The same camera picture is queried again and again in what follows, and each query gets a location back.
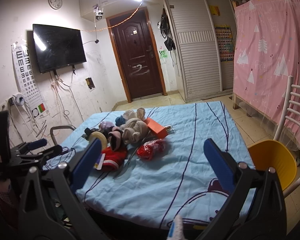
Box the cream round bristle brush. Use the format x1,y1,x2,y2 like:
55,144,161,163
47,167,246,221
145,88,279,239
88,131,108,150

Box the yellow plastic trash bin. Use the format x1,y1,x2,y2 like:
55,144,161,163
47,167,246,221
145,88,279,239
248,140,297,191

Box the red knitted sock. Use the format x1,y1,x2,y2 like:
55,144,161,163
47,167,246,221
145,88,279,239
101,146,128,172

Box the light blue bed sheet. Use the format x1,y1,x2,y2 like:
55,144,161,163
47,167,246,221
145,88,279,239
43,100,256,230

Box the pink and black sock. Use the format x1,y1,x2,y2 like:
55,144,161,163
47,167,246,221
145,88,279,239
108,126,123,151

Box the eye chart poster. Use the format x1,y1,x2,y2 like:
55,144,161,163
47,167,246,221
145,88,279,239
11,43,47,119

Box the red plastic bag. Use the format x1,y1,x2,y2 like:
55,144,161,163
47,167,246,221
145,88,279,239
136,139,166,161

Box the orange cardboard box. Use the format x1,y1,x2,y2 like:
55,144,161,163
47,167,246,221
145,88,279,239
144,118,168,139

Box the white metal chair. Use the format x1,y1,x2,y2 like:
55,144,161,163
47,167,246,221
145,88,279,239
273,75,300,198

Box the pink tree-print curtain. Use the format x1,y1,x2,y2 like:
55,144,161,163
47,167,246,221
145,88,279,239
232,0,300,153

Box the dark brown wooden door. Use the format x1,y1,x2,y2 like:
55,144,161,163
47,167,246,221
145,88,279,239
107,7,166,102

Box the white louvered wardrobe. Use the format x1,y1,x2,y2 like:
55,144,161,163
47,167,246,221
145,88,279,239
164,0,237,102

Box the grey metal chair frame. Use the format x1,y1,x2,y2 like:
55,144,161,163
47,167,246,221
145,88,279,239
50,125,76,146

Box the black wall television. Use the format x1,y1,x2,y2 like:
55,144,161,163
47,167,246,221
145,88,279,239
33,24,87,74

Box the colourful grid wall poster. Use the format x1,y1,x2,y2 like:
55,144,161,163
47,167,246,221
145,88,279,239
215,25,234,62

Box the round white wall clock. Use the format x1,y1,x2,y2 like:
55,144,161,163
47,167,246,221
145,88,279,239
48,0,63,10

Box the white security camera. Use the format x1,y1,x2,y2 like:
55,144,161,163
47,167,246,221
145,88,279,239
93,4,104,21

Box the black bags hanging on wall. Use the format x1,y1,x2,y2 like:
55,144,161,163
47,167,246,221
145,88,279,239
158,8,176,51

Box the yellow wall sticker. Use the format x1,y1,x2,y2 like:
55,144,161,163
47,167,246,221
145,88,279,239
209,5,221,16

